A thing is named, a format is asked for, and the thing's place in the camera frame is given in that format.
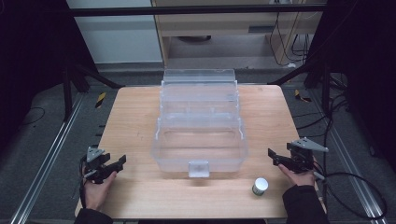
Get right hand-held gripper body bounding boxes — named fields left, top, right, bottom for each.
left=286, top=136, right=330, bottom=175

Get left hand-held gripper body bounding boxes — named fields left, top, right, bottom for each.
left=81, top=145, right=117, bottom=185

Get person's right hand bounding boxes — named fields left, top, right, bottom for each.
left=277, top=163, right=317, bottom=189

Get person's left hand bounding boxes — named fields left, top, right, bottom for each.
left=83, top=170, right=118, bottom=213

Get small white jar green label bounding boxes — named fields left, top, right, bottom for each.
left=251, top=176, right=270, bottom=197

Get yellow black striped tape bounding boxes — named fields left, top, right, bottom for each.
left=293, top=89, right=313, bottom=104
left=94, top=91, right=107, bottom=109

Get black metal stand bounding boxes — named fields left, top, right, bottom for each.
left=266, top=61, right=332, bottom=117
left=61, top=61, right=126, bottom=123

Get clear plastic tiered storage box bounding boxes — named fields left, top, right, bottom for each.
left=150, top=68, right=249, bottom=179

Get white cabinet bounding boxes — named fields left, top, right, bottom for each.
left=65, top=0, right=164, bottom=65

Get light wooden desk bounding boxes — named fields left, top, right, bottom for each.
left=150, top=0, right=327, bottom=67

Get black metal crossbar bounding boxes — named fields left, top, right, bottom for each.
left=66, top=3, right=329, bottom=18

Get aluminium floor rail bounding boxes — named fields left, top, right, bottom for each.
left=8, top=92, right=86, bottom=224
left=309, top=89, right=389, bottom=224

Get black floor cables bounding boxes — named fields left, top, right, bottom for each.
left=291, top=73, right=354, bottom=138

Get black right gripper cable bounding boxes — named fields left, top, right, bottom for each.
left=312, top=170, right=389, bottom=220

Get thin black floor cable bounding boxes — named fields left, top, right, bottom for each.
left=18, top=106, right=47, bottom=128

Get black cables under desk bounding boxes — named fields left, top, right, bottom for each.
left=268, top=11, right=314, bottom=68

